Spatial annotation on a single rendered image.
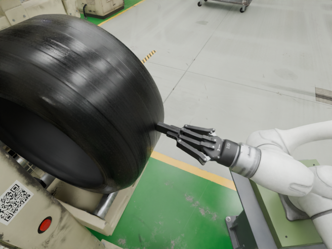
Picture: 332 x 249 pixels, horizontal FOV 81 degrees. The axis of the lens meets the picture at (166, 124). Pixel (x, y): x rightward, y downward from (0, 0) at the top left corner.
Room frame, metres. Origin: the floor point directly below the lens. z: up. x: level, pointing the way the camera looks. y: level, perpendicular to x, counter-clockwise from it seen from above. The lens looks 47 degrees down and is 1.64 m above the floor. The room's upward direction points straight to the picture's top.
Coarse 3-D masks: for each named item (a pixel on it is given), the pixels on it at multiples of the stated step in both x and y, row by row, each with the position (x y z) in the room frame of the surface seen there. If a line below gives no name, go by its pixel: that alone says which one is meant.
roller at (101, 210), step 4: (116, 192) 0.32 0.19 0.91; (104, 196) 0.30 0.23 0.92; (108, 196) 0.30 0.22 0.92; (112, 196) 0.30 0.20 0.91; (100, 200) 0.29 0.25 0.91; (104, 200) 0.28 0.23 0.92; (108, 200) 0.29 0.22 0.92; (112, 200) 0.29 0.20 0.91; (100, 204) 0.27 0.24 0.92; (104, 204) 0.27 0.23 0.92; (108, 204) 0.27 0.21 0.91; (96, 208) 0.25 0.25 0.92; (100, 208) 0.25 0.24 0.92; (104, 208) 0.26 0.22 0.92; (108, 208) 0.26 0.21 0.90; (96, 212) 0.24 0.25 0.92; (100, 212) 0.24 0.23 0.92; (104, 212) 0.24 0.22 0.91; (100, 216) 0.23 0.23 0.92; (104, 216) 0.23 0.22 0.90
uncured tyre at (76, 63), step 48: (0, 48) 0.37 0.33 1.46; (48, 48) 0.39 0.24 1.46; (96, 48) 0.44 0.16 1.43; (0, 96) 0.33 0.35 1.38; (48, 96) 0.30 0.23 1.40; (96, 96) 0.32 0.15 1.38; (144, 96) 0.41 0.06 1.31; (48, 144) 0.50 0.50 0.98; (96, 144) 0.26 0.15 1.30; (144, 144) 0.32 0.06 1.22; (96, 192) 0.29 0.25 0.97
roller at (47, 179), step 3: (45, 174) 0.39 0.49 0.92; (48, 174) 0.39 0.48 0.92; (42, 177) 0.38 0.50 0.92; (45, 177) 0.38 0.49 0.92; (48, 177) 0.38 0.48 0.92; (51, 177) 0.38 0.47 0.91; (54, 177) 0.39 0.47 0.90; (42, 180) 0.36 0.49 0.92; (45, 180) 0.37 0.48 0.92; (48, 180) 0.37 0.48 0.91; (51, 180) 0.37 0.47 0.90; (45, 183) 0.36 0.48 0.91; (48, 183) 0.36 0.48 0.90
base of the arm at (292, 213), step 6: (282, 198) 0.37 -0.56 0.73; (288, 198) 0.36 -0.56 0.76; (282, 204) 0.35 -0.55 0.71; (288, 204) 0.34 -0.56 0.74; (288, 210) 0.32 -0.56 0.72; (294, 210) 0.31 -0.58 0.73; (300, 210) 0.30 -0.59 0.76; (288, 216) 0.29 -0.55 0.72; (294, 216) 0.29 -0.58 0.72; (300, 216) 0.29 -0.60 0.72; (306, 216) 0.29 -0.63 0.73
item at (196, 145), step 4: (180, 132) 0.36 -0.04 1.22; (180, 136) 0.36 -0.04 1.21; (184, 136) 0.36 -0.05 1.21; (184, 140) 0.35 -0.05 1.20; (188, 140) 0.34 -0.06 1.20; (192, 140) 0.35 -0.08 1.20; (196, 140) 0.35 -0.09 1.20; (188, 144) 0.34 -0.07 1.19; (192, 144) 0.34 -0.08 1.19; (196, 144) 0.34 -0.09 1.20; (200, 144) 0.33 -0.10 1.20; (204, 144) 0.33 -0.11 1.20; (208, 144) 0.33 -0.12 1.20; (196, 148) 0.33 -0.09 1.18; (200, 148) 0.33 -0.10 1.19; (208, 148) 0.32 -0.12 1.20; (212, 148) 0.32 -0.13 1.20
